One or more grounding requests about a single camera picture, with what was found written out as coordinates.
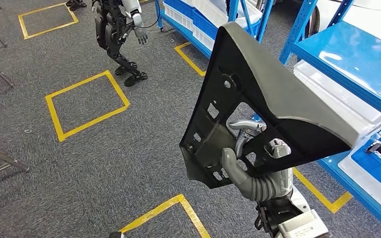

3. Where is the yellow floor tape rectangle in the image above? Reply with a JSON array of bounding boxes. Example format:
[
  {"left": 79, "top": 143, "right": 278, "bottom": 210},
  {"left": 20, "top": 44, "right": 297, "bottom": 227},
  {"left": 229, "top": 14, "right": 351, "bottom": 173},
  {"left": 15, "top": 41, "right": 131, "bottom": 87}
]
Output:
[{"left": 174, "top": 42, "right": 207, "bottom": 78}]

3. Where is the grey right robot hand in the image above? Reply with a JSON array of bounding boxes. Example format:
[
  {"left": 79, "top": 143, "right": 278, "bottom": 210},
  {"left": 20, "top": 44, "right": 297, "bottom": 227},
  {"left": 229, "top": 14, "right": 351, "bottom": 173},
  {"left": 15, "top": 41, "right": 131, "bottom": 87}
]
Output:
[{"left": 221, "top": 119, "right": 293, "bottom": 198}]

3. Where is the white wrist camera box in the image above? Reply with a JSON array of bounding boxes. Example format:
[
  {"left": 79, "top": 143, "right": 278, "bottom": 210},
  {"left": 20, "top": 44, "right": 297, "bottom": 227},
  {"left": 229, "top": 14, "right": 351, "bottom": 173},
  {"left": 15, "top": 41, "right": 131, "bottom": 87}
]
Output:
[{"left": 275, "top": 210, "right": 330, "bottom": 238}]

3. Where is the black plastic plate frame part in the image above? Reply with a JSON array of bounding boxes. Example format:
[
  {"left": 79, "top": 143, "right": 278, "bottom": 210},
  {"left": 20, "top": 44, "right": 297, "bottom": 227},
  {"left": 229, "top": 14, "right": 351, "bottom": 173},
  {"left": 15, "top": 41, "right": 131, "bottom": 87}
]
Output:
[{"left": 179, "top": 21, "right": 362, "bottom": 189}]

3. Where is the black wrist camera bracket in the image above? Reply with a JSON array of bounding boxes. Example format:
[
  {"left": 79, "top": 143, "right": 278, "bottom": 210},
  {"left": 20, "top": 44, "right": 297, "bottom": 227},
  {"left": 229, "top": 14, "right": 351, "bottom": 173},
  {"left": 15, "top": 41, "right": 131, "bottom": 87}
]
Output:
[{"left": 254, "top": 197, "right": 306, "bottom": 238}]

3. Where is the black white humanoid robot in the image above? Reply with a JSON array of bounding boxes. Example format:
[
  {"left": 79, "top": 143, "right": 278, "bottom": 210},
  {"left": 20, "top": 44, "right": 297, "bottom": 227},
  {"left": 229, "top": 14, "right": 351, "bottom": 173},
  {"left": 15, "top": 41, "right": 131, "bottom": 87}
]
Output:
[{"left": 90, "top": 0, "right": 149, "bottom": 88}]

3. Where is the white plastic bin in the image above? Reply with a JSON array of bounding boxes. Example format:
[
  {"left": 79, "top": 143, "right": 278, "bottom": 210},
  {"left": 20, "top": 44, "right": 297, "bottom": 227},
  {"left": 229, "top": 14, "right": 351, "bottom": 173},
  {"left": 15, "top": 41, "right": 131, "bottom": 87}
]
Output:
[
  {"left": 163, "top": 2, "right": 194, "bottom": 32},
  {"left": 300, "top": 78, "right": 381, "bottom": 140},
  {"left": 293, "top": 60, "right": 381, "bottom": 125},
  {"left": 184, "top": 0, "right": 263, "bottom": 29},
  {"left": 337, "top": 141, "right": 381, "bottom": 226},
  {"left": 295, "top": 70, "right": 381, "bottom": 134}
]

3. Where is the blue metal shelf rack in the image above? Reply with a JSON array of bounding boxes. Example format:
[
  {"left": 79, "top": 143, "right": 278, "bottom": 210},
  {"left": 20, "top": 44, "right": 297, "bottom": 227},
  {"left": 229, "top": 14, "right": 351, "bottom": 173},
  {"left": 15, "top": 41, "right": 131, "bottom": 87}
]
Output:
[
  {"left": 278, "top": 0, "right": 381, "bottom": 237},
  {"left": 154, "top": 0, "right": 275, "bottom": 60}
]

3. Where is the black shoe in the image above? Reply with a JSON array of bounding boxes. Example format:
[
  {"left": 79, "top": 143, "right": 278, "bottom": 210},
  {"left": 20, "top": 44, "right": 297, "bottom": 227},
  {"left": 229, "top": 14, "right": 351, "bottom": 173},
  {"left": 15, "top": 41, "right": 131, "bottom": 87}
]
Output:
[{"left": 65, "top": 0, "right": 88, "bottom": 11}]

